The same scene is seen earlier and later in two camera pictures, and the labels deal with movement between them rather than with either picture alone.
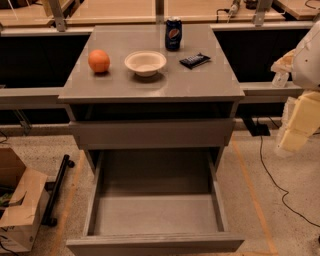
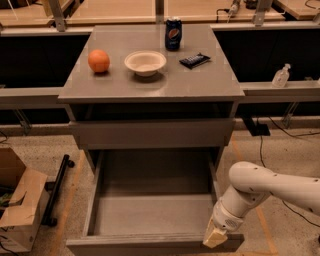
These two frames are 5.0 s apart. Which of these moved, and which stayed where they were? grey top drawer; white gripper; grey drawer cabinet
Moved: white gripper
Stayed: grey drawer cabinet; grey top drawer
